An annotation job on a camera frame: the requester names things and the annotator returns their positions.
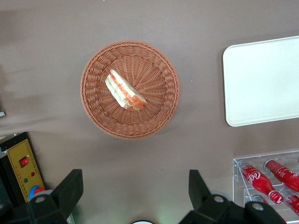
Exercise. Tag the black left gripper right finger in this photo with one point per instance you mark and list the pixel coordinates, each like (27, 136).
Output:
(201, 196)

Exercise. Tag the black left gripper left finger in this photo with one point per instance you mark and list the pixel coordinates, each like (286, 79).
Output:
(67, 191)

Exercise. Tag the triangular sandwich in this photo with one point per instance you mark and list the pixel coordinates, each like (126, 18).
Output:
(123, 91)

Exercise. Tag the cream rectangular tray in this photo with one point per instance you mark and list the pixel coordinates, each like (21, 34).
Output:
(261, 81)

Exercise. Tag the round brown wicker basket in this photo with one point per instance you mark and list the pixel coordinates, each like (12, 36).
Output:
(151, 70)

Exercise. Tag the red blue emergency stop button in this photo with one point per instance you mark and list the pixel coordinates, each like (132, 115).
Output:
(36, 191)

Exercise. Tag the clear acrylic bottle rack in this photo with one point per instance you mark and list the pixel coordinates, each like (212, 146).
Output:
(236, 168)

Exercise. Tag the yellow control box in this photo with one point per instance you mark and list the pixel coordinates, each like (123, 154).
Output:
(14, 182)

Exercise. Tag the red cola bottle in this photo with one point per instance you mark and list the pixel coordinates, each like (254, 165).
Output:
(255, 178)
(293, 201)
(282, 173)

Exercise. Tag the white round disc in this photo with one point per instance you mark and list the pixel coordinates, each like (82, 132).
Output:
(142, 222)

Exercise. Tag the small grey metal piece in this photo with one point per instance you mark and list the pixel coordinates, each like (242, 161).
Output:
(2, 114)

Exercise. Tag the red rocker switch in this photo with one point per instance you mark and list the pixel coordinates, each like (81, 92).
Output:
(24, 162)

